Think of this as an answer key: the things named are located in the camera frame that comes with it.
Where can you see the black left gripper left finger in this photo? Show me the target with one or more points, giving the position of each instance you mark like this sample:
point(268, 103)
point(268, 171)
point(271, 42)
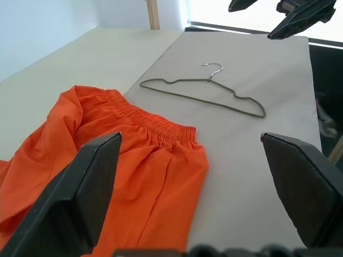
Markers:
point(67, 214)

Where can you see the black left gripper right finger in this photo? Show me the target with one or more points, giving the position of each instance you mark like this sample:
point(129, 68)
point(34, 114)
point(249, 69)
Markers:
point(311, 192)

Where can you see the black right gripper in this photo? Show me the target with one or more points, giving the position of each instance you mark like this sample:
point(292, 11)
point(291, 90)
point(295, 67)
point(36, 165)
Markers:
point(288, 5)

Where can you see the orange shorts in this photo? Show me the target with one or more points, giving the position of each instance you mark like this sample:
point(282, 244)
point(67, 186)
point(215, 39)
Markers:
point(150, 166)

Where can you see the wooden stick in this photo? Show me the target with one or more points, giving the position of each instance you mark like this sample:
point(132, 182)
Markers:
point(337, 151)

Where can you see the wooden clothes rack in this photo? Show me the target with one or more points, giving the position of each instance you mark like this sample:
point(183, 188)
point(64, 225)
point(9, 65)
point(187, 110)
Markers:
point(152, 16)

